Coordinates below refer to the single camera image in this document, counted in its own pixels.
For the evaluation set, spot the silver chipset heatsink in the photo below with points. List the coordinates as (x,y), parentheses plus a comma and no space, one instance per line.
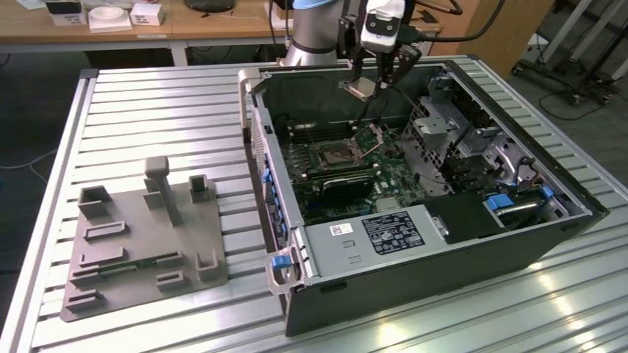
(394,204)

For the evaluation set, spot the white box black top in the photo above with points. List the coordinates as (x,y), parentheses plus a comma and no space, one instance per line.
(65,18)

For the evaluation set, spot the grey metal drive cage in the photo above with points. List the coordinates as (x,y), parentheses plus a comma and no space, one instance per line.
(433,165)

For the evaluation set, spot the small blue clip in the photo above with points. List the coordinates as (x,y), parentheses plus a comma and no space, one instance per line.
(546,193)

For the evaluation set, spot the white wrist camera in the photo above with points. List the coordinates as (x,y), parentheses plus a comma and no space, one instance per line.
(383,33)

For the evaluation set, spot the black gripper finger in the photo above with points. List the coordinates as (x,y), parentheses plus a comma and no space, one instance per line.
(353,36)
(401,62)

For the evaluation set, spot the grey parts rack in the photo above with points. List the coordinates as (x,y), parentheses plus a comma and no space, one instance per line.
(142,235)

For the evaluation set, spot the black RAM slot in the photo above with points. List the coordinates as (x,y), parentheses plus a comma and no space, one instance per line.
(314,178)
(326,126)
(326,138)
(343,170)
(326,130)
(326,134)

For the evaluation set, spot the silver power supply unit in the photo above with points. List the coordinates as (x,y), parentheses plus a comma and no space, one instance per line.
(339,257)

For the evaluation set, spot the white round holder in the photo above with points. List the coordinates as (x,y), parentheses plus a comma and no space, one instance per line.
(110,24)

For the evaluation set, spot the white labelled box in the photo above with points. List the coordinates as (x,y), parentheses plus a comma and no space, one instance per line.
(147,16)

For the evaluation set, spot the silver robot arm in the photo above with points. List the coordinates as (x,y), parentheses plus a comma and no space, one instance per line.
(314,33)

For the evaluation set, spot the blue disk carrier latch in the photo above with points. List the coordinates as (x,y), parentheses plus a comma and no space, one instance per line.
(499,204)

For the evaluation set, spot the wooden cabinet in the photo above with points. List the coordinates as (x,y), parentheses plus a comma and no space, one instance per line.
(491,55)

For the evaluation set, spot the blue card retainer tab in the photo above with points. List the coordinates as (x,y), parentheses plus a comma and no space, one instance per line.
(267,175)

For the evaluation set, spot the silver CPU plate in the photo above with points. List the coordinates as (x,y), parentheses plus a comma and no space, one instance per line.
(362,88)

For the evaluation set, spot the green RAM stick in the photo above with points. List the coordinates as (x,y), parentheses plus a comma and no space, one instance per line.
(129,265)

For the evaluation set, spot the black wheeled equipment frame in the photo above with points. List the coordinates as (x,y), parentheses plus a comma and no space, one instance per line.
(525,68)

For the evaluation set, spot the black open PC case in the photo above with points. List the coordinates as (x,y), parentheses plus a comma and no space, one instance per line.
(442,279)

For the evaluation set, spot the black round object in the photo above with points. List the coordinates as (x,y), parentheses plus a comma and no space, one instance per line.
(209,4)

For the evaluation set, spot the green motherboard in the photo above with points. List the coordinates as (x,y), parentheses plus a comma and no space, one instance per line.
(393,176)

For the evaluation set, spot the wooden desk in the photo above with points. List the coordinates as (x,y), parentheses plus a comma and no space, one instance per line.
(221,25)

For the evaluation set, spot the black graphics card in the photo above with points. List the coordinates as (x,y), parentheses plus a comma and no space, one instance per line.
(346,191)

